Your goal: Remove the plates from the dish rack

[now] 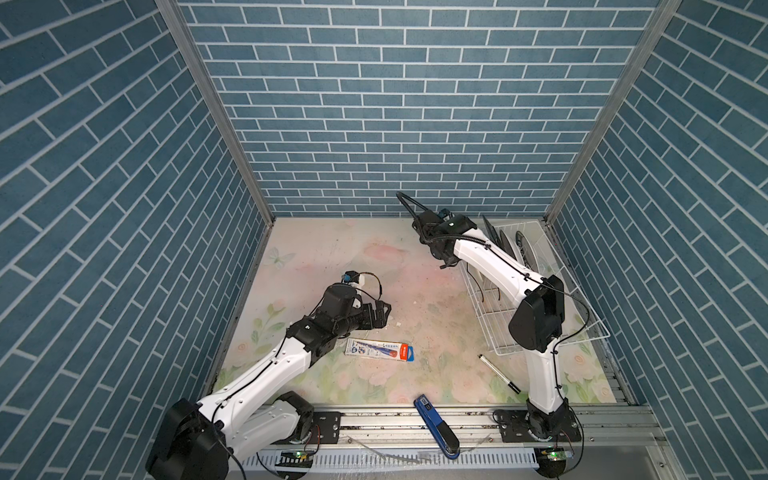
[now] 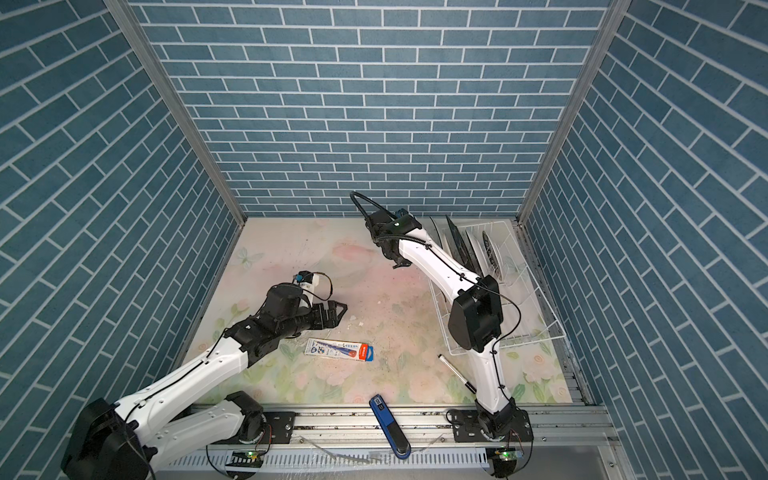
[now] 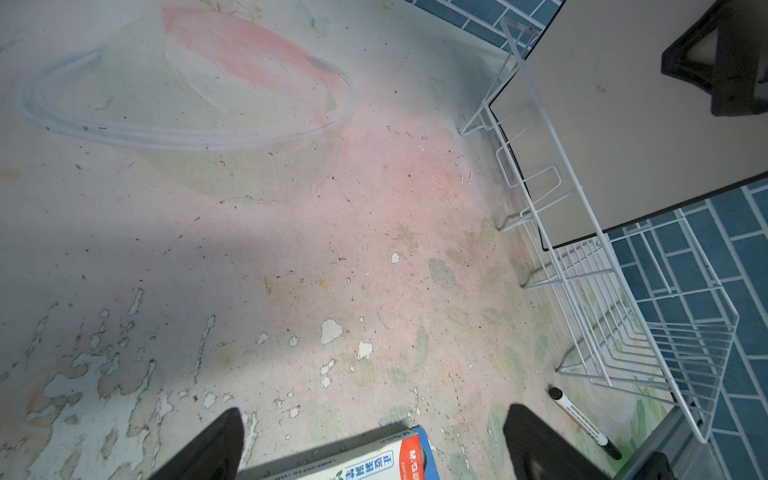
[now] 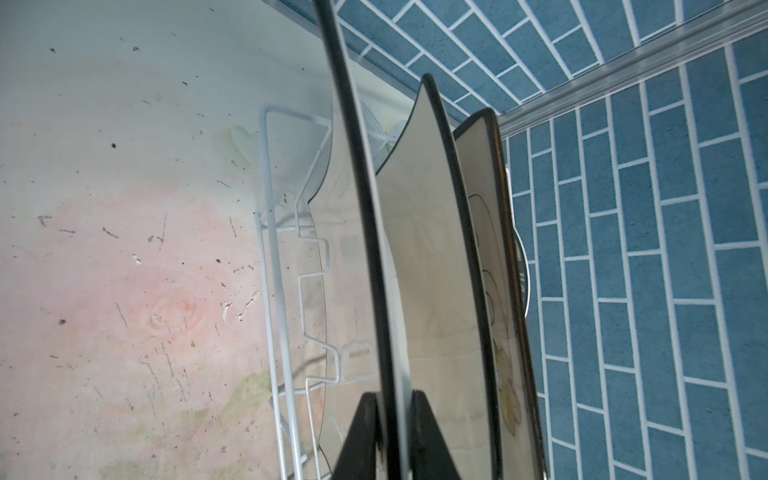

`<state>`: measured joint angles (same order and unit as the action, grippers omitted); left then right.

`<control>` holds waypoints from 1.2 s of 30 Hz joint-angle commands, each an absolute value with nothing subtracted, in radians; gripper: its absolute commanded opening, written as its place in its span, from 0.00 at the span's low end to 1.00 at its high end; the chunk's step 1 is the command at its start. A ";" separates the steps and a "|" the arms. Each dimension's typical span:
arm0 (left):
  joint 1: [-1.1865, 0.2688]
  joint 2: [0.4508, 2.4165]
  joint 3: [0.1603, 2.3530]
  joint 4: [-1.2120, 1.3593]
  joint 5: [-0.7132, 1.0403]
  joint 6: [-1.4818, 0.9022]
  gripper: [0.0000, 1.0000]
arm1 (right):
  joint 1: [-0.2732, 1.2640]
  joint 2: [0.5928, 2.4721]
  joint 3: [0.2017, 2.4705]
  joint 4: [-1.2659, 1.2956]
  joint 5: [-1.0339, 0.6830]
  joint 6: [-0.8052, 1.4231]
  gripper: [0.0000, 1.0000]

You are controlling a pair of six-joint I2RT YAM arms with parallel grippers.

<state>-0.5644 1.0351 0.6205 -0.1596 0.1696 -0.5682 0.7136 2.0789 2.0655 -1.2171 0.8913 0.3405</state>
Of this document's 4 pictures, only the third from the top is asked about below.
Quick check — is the white square plate black rim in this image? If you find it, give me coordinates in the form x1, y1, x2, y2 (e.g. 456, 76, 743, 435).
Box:
492, 1, 767, 247

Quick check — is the aluminium mounting rail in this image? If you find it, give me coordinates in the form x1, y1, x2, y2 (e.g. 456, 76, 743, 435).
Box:
614, 407, 726, 479

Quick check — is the white wire dish rack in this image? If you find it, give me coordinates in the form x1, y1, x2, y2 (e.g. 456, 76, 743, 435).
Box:
461, 15, 740, 442

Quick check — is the blue white pen box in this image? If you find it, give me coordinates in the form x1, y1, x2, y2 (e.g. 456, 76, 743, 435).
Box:
237, 427, 440, 480

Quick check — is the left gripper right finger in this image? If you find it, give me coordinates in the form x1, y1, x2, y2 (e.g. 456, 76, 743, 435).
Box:
503, 404, 606, 480

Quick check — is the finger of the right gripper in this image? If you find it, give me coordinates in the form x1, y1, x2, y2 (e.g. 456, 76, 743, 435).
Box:
661, 1, 767, 117

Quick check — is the black white marker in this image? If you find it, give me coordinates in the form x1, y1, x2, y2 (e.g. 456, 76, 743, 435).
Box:
547, 386, 623, 460

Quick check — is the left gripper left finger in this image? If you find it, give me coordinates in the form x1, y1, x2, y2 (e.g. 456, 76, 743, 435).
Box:
150, 407, 245, 480

